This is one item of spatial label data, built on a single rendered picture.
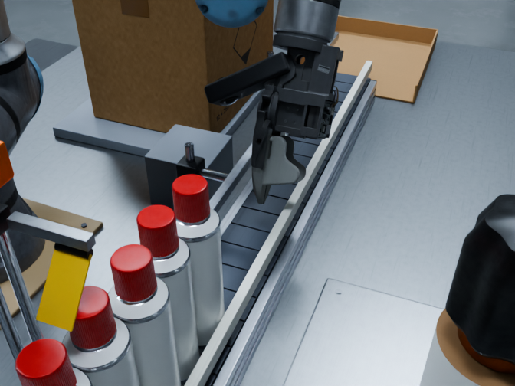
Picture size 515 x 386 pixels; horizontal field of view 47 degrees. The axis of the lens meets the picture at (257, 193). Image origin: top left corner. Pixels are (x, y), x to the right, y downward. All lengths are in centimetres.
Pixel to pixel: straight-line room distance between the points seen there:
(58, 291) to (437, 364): 27
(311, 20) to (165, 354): 41
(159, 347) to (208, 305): 11
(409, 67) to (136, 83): 62
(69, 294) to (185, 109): 62
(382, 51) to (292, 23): 72
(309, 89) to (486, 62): 77
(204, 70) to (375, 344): 51
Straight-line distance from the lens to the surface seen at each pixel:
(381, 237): 88
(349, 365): 66
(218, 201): 72
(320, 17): 73
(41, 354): 43
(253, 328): 69
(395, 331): 70
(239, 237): 79
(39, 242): 88
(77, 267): 44
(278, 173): 74
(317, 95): 72
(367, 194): 96
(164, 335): 52
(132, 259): 48
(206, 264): 58
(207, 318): 63
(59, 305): 45
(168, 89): 102
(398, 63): 138
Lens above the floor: 141
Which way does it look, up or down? 38 degrees down
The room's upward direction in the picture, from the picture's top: straight up
